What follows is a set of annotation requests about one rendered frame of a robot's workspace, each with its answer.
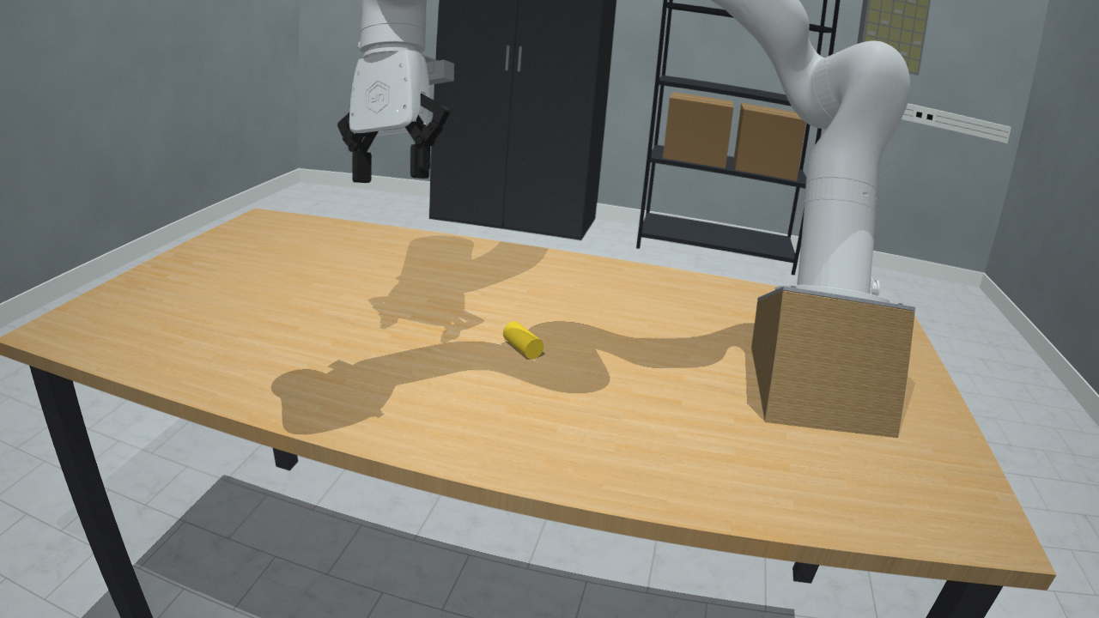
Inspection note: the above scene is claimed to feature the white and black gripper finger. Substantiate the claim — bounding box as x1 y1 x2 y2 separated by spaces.
337 113 378 183
406 93 449 179

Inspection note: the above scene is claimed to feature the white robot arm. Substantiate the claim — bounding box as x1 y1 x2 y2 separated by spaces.
358 0 910 302

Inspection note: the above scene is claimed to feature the yellow cylinder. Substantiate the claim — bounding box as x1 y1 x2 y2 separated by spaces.
503 321 543 358

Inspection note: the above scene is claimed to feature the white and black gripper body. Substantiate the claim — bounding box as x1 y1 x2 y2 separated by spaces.
349 47 430 136

